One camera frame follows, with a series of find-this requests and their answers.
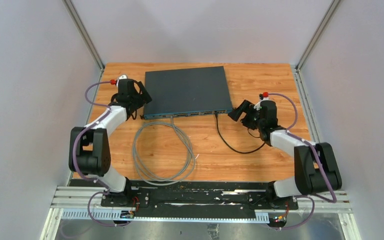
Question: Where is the dark blue network switch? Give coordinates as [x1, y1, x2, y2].
[141, 66, 234, 120]

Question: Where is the left aluminium corner post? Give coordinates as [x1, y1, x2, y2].
[62, 0, 105, 73]

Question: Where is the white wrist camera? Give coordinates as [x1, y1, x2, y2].
[109, 74, 128, 86]
[253, 92, 271, 110]

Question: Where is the grey ethernet cable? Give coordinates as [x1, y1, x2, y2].
[131, 115, 197, 187]

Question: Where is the aluminium corner post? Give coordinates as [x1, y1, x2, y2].
[295, 0, 342, 72]
[62, 0, 105, 73]

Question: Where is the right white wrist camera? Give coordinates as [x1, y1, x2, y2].
[253, 92, 271, 110]

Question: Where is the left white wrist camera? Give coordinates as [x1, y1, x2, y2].
[109, 74, 128, 86]

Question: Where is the aluminium front frame rail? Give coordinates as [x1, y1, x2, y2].
[40, 179, 361, 240]

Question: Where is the right aluminium corner post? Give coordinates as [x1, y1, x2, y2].
[295, 0, 342, 72]

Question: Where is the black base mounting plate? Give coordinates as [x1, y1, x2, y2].
[69, 179, 335, 220]

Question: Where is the black thin cable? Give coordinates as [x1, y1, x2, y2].
[214, 112, 267, 155]

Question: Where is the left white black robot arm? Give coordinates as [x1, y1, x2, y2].
[68, 75, 152, 207]

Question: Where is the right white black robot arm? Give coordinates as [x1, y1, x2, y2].
[228, 99, 342, 209]

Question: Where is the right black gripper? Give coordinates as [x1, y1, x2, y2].
[228, 99, 265, 131]

